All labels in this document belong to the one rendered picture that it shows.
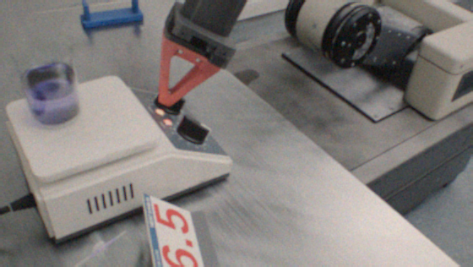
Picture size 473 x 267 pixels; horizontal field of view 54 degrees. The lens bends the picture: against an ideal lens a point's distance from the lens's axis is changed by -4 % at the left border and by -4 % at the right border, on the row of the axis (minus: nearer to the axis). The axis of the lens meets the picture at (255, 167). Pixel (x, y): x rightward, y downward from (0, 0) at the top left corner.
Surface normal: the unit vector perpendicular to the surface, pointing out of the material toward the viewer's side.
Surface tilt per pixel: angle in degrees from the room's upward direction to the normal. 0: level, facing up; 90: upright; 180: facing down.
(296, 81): 0
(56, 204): 90
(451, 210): 0
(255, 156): 0
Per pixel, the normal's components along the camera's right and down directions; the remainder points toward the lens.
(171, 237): 0.69, -0.64
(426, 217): 0.10, -0.72
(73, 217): 0.55, 0.61
